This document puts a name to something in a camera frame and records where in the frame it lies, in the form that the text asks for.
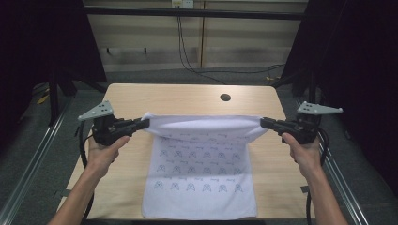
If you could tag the grey tape piece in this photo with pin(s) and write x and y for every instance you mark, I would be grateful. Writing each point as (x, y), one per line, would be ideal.
(64, 193)
(304, 189)

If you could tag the person's left hand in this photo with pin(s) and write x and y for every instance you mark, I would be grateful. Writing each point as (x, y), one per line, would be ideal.
(104, 154)

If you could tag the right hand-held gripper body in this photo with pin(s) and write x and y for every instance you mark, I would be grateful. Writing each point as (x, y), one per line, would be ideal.
(302, 126)

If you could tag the small black floor strip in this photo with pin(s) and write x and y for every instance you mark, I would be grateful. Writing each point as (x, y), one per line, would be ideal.
(76, 132)

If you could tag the black curtain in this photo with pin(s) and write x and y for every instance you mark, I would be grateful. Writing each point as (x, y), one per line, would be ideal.
(40, 47)
(363, 62)

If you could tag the person's right hand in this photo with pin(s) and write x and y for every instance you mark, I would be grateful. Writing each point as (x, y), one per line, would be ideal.
(305, 156)

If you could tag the white printed towel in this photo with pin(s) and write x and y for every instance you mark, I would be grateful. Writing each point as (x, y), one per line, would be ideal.
(200, 168)

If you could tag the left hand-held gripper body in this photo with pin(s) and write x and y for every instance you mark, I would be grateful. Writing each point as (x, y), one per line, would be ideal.
(106, 129)

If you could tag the black metal stand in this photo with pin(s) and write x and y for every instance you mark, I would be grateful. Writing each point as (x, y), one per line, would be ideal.
(53, 100)

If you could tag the white wall socket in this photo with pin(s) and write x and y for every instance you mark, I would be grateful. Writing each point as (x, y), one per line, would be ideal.
(183, 3)

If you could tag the yellow item on floor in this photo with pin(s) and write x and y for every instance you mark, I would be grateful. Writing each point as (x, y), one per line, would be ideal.
(42, 99)

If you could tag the black horizontal frame bar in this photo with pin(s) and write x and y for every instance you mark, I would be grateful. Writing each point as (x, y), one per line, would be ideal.
(187, 13)

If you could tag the aluminium floor rail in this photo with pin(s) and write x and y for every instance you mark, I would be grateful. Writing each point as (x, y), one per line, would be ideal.
(338, 175)
(34, 159)

